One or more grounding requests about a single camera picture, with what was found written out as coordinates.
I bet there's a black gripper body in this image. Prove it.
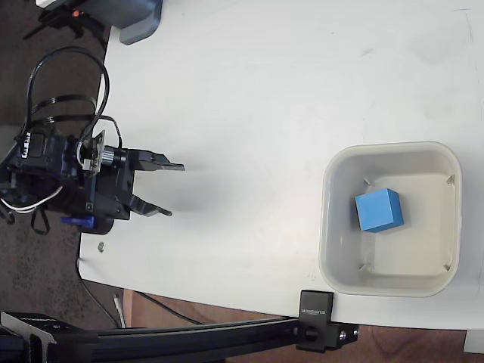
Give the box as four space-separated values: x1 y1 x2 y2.
88 147 136 221

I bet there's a blue cube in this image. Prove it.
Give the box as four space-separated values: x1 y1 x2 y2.
354 187 405 234

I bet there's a white square plastic bowl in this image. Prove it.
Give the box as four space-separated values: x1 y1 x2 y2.
318 141 464 299

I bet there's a gray device housing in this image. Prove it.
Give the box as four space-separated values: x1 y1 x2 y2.
85 0 164 46

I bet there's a black stand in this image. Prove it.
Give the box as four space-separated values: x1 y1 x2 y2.
22 0 110 50

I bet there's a black table clamp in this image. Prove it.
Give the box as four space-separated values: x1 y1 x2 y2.
296 290 360 353

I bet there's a blue clamp handle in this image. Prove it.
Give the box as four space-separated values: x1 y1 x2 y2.
60 215 96 230

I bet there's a bare circuit board camera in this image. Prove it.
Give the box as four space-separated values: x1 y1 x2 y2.
77 129 128 177

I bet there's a black flat servo cable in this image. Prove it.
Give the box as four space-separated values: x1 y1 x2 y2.
28 95 98 126
28 114 123 150

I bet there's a white wire bundle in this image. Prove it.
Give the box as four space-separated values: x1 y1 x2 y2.
0 186 64 213

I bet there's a white cable end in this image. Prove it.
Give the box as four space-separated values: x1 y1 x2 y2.
112 293 127 328

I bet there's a thin black floor cable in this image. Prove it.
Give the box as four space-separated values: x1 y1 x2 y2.
80 279 119 328
138 291 206 326

